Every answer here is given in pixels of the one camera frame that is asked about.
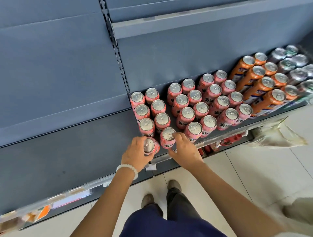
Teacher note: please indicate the person's right hand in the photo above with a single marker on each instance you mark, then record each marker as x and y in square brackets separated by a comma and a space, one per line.
[188, 153]

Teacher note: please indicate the person's left hand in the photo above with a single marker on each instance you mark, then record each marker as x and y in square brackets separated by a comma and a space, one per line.
[134, 153]

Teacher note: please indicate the pink printed soda can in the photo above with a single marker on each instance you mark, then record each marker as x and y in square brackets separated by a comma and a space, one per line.
[221, 74]
[195, 94]
[236, 96]
[158, 105]
[175, 88]
[209, 121]
[195, 128]
[152, 93]
[208, 78]
[188, 112]
[201, 107]
[142, 110]
[188, 83]
[223, 100]
[146, 124]
[229, 84]
[182, 99]
[245, 109]
[231, 113]
[215, 89]
[149, 146]
[162, 118]
[137, 97]
[168, 133]

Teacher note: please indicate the orange striped soda can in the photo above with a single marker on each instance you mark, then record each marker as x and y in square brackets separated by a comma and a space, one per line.
[270, 66]
[258, 70]
[268, 82]
[261, 56]
[281, 78]
[248, 60]

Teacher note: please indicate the group of orange cans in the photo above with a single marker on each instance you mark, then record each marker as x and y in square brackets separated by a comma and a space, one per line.
[278, 95]

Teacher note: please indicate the grey metal shelf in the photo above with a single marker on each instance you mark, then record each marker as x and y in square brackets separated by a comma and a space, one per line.
[61, 73]

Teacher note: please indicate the person's right forearm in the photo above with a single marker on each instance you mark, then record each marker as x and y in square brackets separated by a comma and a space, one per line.
[232, 200]

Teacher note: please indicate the person's left forearm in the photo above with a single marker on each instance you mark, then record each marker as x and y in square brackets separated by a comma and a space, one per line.
[102, 207]

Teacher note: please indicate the white paper tag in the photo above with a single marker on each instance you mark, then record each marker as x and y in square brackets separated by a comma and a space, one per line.
[151, 167]

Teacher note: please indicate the grey shoe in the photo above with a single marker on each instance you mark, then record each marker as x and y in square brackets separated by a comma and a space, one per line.
[147, 200]
[174, 185]

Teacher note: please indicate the row of red snack packets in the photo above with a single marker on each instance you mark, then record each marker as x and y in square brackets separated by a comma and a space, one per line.
[229, 141]

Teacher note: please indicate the navy blue shirt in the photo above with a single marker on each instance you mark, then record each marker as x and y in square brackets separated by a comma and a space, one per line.
[171, 227]

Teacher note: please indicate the white flat packet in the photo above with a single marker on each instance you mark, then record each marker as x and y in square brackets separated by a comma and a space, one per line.
[73, 199]

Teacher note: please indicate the clear plastic bag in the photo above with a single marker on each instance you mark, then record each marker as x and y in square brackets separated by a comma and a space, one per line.
[276, 136]

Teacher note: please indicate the light grey shirt sleeve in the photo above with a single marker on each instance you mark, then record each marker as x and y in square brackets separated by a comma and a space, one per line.
[296, 235]

